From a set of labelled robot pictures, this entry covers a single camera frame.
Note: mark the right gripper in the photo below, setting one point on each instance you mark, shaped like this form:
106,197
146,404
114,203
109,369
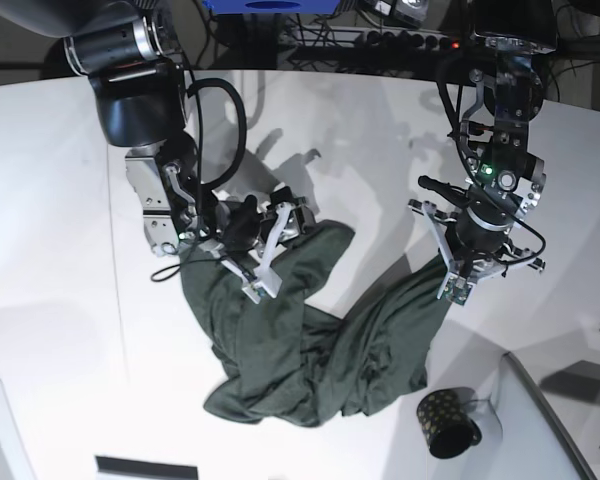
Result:
236,226

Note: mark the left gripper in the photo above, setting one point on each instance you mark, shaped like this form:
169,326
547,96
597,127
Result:
473,239

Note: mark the dark green t-shirt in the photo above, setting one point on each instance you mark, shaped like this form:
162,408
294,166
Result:
286,359

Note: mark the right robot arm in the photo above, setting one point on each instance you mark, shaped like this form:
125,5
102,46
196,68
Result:
144,87

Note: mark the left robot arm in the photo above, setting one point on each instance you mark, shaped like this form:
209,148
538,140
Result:
490,92

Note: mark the grey metal side table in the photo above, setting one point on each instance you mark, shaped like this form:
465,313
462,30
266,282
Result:
550,426

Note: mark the black mug with gold dots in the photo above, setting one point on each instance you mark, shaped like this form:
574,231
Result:
448,429

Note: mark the black power strip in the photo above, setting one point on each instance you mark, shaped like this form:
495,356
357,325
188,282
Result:
356,37

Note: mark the blue box with oval hole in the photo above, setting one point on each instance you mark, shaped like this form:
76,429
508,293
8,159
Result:
271,6

